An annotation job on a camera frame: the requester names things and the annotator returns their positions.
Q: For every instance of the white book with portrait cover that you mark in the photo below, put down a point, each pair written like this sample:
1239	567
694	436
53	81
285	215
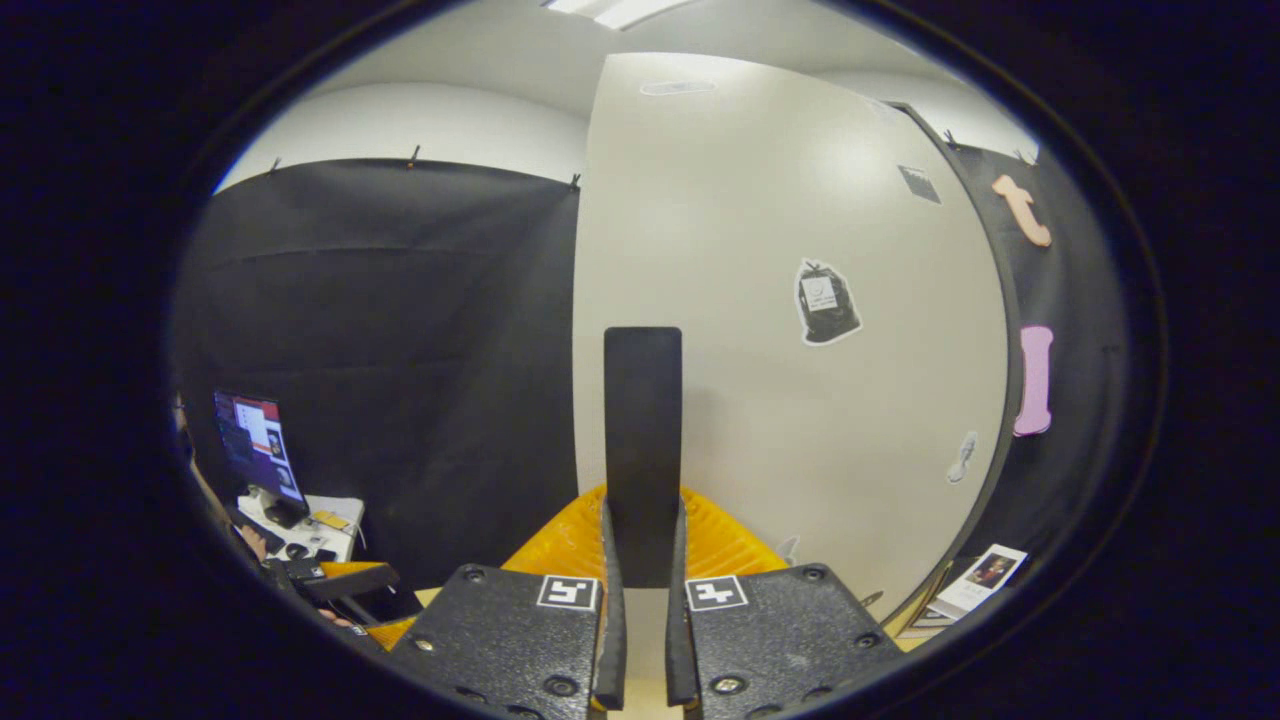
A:
985	575

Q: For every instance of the white desk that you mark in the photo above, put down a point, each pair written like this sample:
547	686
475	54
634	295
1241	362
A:
335	540

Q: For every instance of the large ceiling light panel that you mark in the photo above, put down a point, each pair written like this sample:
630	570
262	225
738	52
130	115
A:
625	10

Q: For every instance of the beige cabinet door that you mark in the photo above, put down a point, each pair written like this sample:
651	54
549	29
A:
750	200

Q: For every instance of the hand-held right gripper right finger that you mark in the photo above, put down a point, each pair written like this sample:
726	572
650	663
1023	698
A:
680	650

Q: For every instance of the dark grey cabinet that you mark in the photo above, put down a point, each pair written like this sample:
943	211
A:
1011	290

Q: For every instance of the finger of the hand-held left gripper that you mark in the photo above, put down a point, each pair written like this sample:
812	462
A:
392	630
350	582

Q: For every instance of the computer monitor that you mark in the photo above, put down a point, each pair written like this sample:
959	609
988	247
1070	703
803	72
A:
258	445

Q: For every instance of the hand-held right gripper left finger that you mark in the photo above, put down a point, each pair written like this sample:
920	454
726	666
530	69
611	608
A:
611	650

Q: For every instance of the black backdrop cloth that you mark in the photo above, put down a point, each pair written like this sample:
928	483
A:
400	300

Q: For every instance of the black keyboard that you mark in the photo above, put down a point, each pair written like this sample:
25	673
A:
258	530

